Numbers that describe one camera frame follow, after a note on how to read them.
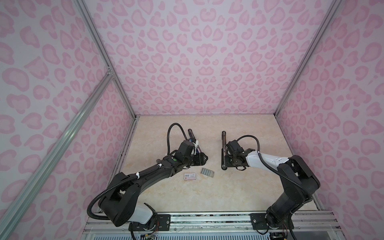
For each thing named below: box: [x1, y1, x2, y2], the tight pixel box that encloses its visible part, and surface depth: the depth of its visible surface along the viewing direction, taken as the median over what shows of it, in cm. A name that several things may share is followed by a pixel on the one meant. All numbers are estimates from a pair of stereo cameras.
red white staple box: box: [184, 172, 196, 180], surface depth 90 cm
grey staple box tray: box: [200, 167, 214, 178], surface depth 92 cm
